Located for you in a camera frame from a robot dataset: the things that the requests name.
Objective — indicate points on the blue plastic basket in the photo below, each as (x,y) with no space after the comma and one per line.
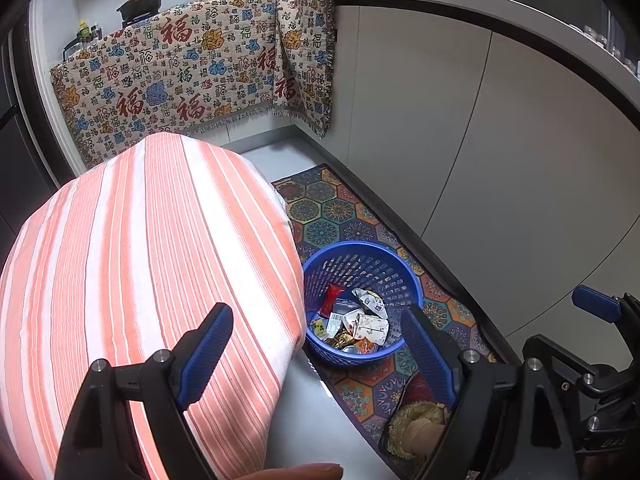
(320,280)

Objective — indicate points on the person's leg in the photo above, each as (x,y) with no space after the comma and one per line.
(425,435)

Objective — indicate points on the floral paper cup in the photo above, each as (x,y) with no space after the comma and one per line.
(371,329)

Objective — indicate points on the colourful hexagon floor mat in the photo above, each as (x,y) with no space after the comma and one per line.
(350,210)

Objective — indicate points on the seasoning bottles rack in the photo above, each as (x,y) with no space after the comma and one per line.
(86,32)

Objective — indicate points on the orange brown foil wrapper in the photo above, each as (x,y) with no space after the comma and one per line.
(357,342)

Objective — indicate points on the printed patterned cloth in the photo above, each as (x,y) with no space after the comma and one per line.
(305,60)
(165,80)

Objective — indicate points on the kitchen counter cabinet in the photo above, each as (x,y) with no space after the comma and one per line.
(500,135)

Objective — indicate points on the grey refrigerator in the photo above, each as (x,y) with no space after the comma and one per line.
(15,160)

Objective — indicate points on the orange white striped tablecloth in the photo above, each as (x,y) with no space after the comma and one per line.
(140,270)

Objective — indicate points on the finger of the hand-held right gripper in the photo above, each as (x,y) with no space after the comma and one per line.
(555,357)
(595,302)

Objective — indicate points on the person's left hand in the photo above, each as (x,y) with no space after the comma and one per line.
(300,472)

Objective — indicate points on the row of glass jars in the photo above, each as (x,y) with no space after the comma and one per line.
(612,50)

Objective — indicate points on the black pot with orange lid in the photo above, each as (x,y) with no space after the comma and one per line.
(141,5)

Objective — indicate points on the red snack packet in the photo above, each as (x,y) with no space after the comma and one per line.
(334,297)

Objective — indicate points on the white milk carton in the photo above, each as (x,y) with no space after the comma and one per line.
(342,320)

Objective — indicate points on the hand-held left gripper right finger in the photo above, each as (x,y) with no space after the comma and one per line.
(430,360)

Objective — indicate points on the brown fuzzy slipper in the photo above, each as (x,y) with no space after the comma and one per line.
(415,410)

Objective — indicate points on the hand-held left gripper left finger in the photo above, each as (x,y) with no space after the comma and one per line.
(205,360)

